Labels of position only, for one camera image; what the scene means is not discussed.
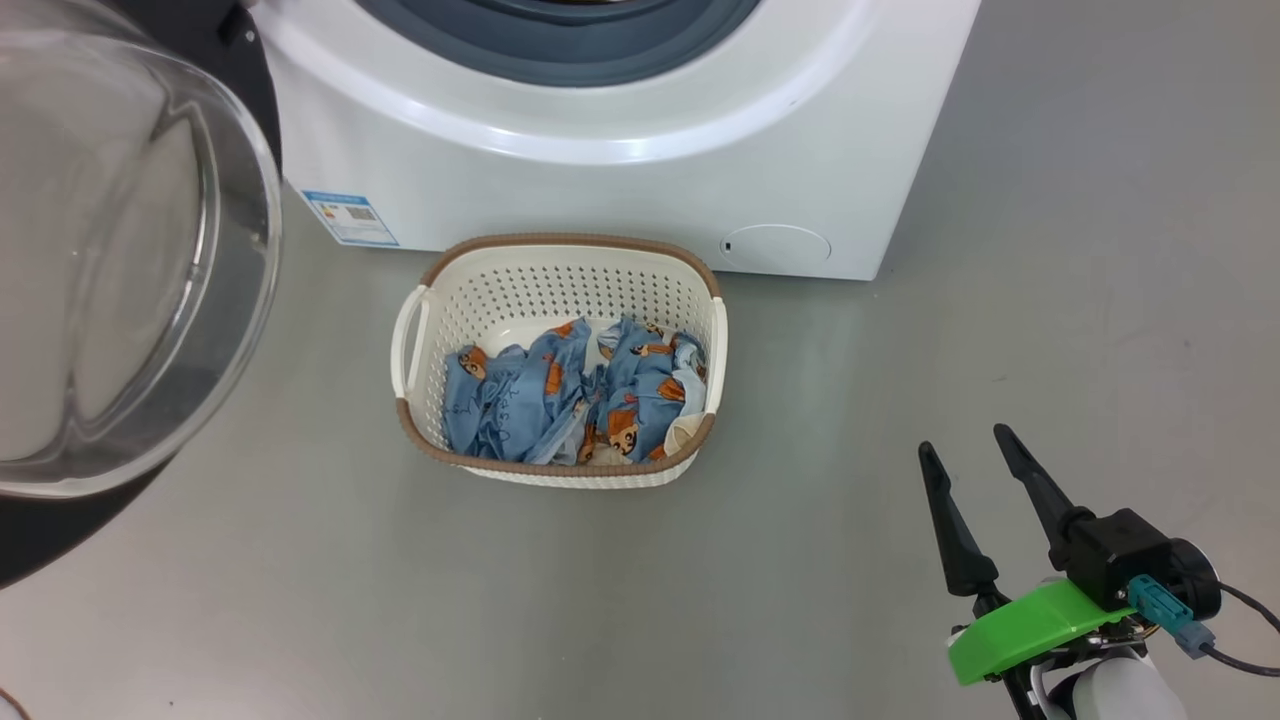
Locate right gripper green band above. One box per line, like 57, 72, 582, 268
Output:
918, 423, 1161, 720

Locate blue garment with orange print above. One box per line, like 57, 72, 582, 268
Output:
443, 318, 601, 466

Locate black-rimmed glass washer door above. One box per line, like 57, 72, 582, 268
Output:
0, 0, 284, 591

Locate white washing machine body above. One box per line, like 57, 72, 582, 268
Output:
245, 0, 983, 282

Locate round white filter cover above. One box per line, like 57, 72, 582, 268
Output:
720, 224, 833, 273

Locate cream perforated basket brown rim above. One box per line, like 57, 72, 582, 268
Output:
390, 233, 729, 489

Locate blue energy label sticker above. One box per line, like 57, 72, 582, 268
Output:
301, 190, 399, 248

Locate black cable with teal connector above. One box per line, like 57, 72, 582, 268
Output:
1128, 575, 1280, 679

